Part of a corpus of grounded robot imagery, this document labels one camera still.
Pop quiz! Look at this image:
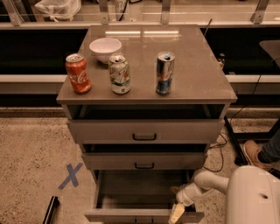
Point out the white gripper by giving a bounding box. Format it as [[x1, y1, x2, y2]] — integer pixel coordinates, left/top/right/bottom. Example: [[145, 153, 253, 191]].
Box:
[[168, 183, 206, 224]]

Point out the grey bottom drawer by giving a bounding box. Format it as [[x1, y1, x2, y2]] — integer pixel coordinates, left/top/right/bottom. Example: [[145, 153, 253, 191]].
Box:
[[85, 170, 192, 224]]

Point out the grey drawer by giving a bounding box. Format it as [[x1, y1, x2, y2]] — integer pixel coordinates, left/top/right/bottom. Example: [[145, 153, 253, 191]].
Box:
[[67, 119, 224, 144], [85, 170, 192, 224], [82, 152, 205, 170]]

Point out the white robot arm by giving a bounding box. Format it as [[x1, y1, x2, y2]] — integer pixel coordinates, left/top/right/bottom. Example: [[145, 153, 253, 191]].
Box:
[[169, 165, 280, 224]]

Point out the grey top drawer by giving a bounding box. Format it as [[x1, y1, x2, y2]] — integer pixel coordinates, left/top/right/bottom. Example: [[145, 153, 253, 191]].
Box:
[[67, 119, 224, 144]]

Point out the grey middle drawer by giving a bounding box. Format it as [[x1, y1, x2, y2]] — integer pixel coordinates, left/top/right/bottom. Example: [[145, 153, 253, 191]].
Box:
[[82, 152, 205, 170]]

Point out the black table leg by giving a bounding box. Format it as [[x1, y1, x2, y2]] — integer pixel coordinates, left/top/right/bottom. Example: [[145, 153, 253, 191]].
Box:
[[224, 116, 248, 166]]

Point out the tan shoe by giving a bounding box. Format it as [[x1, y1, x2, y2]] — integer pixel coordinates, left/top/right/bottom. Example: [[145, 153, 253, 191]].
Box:
[[243, 140, 271, 171]]

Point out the blue jeans leg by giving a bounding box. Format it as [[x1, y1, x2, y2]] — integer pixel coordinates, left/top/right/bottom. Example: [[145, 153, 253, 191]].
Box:
[[258, 135, 280, 164]]

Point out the blue tape cross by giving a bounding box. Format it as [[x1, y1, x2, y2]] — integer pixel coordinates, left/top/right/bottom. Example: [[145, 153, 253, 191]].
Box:
[[58, 163, 83, 190]]

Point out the black bar on floor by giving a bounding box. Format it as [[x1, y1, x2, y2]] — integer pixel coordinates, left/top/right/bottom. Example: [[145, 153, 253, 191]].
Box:
[[42, 196, 60, 224]]

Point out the blue silver energy drink can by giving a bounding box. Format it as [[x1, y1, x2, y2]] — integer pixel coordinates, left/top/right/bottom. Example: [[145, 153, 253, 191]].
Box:
[[156, 51, 175, 95]]

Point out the white green soda can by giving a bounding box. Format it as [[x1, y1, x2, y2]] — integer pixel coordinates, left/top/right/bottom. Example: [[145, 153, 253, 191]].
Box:
[[108, 53, 130, 95]]

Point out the red cola can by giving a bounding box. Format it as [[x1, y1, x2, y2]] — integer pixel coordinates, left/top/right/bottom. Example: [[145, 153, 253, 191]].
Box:
[[66, 53, 92, 94]]

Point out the white bowl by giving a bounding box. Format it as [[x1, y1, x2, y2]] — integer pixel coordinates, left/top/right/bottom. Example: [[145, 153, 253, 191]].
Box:
[[89, 38, 122, 64]]

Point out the clear plastic bag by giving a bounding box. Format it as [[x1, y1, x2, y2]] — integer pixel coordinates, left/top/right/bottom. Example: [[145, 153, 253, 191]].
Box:
[[35, 0, 81, 22]]

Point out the black floor cable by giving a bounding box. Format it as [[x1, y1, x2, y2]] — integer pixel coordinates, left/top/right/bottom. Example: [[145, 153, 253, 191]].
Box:
[[202, 58, 280, 173]]

